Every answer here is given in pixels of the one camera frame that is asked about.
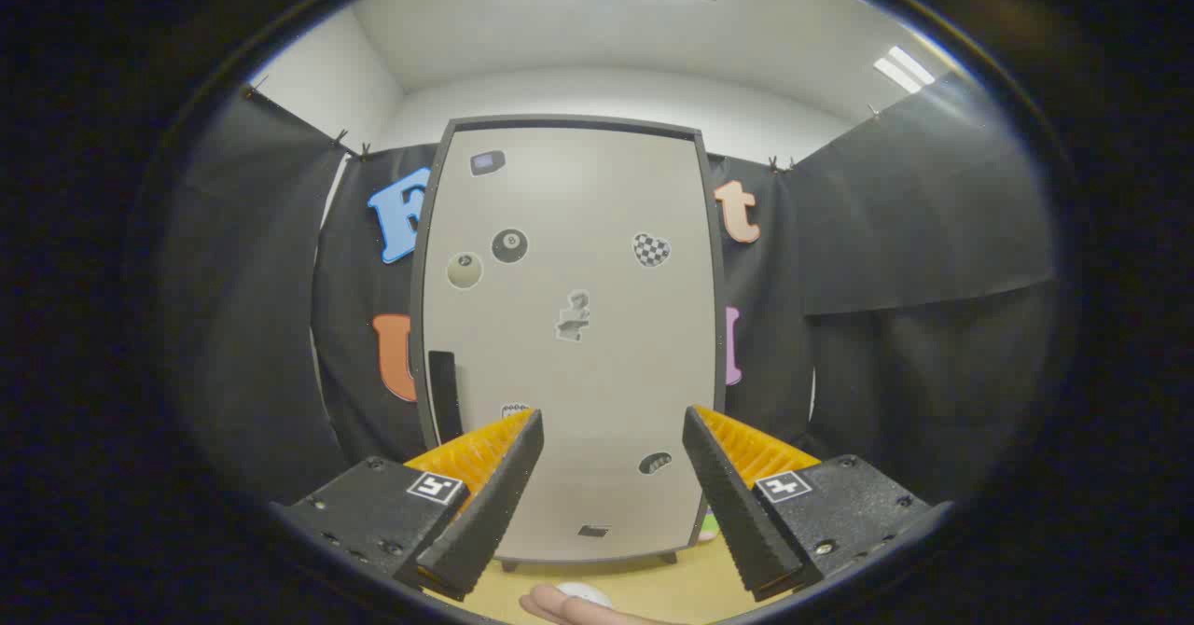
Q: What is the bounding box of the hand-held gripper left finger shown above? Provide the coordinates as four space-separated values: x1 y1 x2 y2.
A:
271 408 545 602

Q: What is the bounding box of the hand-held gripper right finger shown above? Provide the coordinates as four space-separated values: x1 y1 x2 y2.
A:
682 406 954 604

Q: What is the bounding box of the black door handle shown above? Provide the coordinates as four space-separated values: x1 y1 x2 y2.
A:
428 351 464 444

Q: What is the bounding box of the white shoe with striped side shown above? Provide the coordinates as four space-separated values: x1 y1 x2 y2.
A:
557 582 614 609

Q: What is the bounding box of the grey shoe cabinet door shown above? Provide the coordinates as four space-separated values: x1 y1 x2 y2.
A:
422 126 717 563

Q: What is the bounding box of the grey shoe cabinet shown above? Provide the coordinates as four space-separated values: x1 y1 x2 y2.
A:
410 114 729 572

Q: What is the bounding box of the black backdrop cloth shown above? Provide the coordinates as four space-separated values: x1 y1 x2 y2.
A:
163 70 1060 514

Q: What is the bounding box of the small ceiling light panel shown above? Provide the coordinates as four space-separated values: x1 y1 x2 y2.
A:
873 46 936 94

